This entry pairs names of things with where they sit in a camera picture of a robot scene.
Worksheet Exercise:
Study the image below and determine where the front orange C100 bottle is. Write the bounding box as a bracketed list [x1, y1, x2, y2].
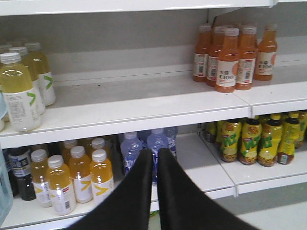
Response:
[215, 28, 239, 93]

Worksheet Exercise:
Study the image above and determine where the front orange juice bottle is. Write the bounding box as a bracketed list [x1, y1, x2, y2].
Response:
[47, 155, 76, 216]

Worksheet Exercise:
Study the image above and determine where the front pale yellow drink bottle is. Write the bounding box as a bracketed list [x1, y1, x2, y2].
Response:
[0, 53, 41, 132]

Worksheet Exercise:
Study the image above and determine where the blue water bottle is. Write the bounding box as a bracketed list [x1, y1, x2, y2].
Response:
[120, 131, 142, 175]

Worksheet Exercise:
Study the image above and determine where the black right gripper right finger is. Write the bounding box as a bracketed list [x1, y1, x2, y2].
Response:
[157, 148, 255, 230]

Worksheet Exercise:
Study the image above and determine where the yellow lemon tea bottle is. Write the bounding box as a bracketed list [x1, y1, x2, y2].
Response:
[238, 115, 262, 165]

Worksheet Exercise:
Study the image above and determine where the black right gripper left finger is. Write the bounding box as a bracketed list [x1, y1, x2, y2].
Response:
[66, 149, 153, 230]

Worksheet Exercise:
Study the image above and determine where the white store shelving unit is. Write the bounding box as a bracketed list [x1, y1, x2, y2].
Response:
[0, 0, 307, 230]

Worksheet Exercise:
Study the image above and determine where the light blue shopping basket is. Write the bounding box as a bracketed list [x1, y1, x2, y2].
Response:
[0, 93, 13, 225]

